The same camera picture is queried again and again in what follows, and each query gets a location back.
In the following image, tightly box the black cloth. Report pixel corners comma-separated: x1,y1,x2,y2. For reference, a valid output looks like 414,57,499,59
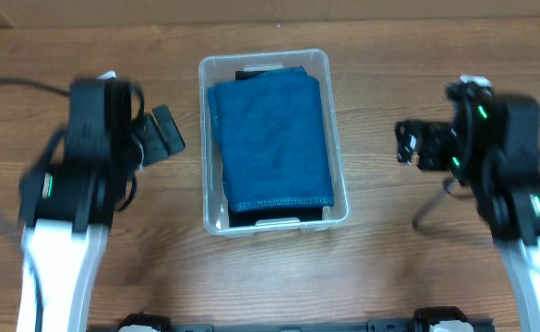
234,68,282,81

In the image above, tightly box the blue towel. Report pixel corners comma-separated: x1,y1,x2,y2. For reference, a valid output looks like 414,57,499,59
208,66,335,212

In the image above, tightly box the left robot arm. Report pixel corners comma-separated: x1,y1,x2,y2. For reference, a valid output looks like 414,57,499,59
17,71,186,331

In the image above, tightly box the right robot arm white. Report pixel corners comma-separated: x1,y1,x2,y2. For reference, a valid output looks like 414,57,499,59
395,94,540,331

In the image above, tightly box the clear plastic container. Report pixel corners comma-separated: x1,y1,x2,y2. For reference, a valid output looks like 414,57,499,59
198,48,350,237

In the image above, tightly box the cardboard backdrop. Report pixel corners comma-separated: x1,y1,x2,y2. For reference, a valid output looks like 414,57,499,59
0,0,540,28

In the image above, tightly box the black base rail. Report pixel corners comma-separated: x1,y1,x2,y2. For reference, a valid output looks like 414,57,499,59
87,306,497,332

